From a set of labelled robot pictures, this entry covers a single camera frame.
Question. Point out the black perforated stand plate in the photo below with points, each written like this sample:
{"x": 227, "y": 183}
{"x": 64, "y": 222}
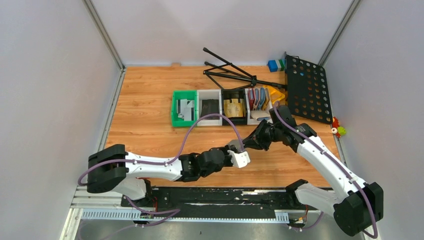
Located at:
{"x": 307, "y": 90}

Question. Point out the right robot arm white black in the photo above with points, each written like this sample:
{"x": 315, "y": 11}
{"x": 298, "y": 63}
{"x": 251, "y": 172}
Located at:
{"x": 355, "y": 205}

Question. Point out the yellow triangle frame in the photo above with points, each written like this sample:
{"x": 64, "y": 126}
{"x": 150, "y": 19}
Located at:
{"x": 276, "y": 96}

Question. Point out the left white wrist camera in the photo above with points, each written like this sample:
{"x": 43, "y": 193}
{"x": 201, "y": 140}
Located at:
{"x": 239, "y": 160}

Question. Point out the small colourful toy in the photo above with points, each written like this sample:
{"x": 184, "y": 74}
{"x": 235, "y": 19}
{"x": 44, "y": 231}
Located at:
{"x": 337, "y": 129}

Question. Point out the white bin with wallets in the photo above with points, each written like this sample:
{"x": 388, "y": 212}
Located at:
{"x": 258, "y": 105}

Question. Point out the grey card holder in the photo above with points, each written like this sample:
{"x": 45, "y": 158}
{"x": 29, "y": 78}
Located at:
{"x": 236, "y": 146}

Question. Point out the white plastic bin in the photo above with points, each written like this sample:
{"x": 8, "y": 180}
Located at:
{"x": 209, "y": 94}

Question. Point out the white cards in green bin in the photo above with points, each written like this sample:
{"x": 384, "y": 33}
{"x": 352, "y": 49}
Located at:
{"x": 186, "y": 109}

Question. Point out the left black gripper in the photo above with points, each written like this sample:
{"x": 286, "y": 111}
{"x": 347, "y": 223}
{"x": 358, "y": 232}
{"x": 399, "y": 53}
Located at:
{"x": 228, "y": 148}

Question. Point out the black music stand tripod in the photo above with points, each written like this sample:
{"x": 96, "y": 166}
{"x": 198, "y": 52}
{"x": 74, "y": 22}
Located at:
{"x": 230, "y": 71}

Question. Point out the blue green toy blocks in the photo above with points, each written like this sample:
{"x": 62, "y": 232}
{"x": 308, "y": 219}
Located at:
{"x": 277, "y": 65}

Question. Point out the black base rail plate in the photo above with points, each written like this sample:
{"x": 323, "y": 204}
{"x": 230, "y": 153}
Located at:
{"x": 195, "y": 204}

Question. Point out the green plastic bin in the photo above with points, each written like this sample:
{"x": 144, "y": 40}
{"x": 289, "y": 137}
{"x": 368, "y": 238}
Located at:
{"x": 182, "y": 94}

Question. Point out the yellow brown packet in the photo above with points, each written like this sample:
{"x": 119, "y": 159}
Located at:
{"x": 234, "y": 108}

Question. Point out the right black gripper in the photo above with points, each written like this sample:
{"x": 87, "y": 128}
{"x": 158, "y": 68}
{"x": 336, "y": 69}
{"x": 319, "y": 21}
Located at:
{"x": 250, "y": 142}

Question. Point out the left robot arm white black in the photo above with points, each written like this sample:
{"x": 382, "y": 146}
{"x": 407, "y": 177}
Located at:
{"x": 114, "y": 169}

